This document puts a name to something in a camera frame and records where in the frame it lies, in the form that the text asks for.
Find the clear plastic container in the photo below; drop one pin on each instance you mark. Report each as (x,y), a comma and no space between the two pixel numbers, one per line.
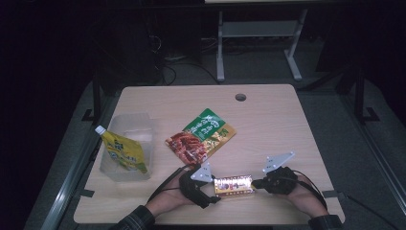
(143,127)

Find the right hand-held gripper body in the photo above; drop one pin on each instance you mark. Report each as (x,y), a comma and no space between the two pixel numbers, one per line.
(281,182)

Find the small red yellow box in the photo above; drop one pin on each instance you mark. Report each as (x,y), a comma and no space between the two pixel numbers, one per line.
(234,186)

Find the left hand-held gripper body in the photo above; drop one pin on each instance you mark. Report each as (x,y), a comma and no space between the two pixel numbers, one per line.
(193,188)

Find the white metal desk frame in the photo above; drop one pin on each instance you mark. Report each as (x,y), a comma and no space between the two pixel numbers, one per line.
(260,29)

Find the black metal stand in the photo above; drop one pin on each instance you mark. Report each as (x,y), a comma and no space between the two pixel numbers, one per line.
(96,96)
(360,96)

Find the yellow spouted pouch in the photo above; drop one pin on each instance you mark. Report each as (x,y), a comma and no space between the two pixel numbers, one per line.
(126,150)

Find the green red sauce packet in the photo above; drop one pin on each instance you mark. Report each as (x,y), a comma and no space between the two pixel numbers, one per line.
(201,137)

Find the aluminium frame rail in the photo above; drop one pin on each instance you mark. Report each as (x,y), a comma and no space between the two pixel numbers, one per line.
(379,159)
(73,179)

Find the grey table edge bracket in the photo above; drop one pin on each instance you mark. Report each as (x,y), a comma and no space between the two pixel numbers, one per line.
(332,194)
(85,193)

